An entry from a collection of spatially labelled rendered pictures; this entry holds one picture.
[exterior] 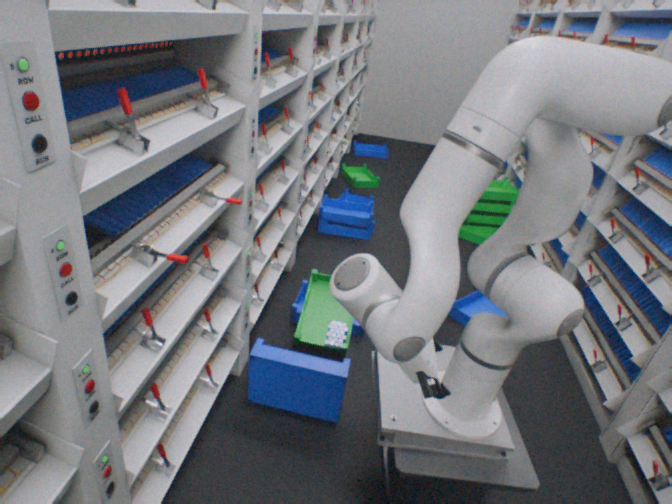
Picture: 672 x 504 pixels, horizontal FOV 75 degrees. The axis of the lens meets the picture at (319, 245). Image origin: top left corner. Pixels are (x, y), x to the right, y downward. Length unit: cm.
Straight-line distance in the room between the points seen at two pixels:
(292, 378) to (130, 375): 62
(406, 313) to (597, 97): 37
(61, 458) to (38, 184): 42
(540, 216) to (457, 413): 51
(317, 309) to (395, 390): 71
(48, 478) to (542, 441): 138
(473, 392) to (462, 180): 58
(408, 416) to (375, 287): 53
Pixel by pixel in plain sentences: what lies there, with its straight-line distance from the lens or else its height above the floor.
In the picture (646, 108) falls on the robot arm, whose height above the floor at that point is 107.
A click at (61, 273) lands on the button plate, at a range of 61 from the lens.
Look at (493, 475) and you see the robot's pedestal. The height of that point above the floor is 28.
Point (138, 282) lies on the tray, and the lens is 78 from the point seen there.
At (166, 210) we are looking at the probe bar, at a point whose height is 76.
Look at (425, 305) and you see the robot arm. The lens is 58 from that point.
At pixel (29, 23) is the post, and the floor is 110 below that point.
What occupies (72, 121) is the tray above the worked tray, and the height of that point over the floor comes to 96.
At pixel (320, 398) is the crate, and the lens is 142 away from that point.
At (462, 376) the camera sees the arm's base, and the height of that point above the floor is 47.
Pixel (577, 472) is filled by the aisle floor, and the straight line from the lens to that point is 167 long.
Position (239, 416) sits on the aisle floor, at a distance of 147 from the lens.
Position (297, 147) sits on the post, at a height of 62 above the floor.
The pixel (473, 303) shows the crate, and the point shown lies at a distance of 217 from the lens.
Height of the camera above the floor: 114
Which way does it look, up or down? 29 degrees down
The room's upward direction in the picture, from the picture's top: 7 degrees clockwise
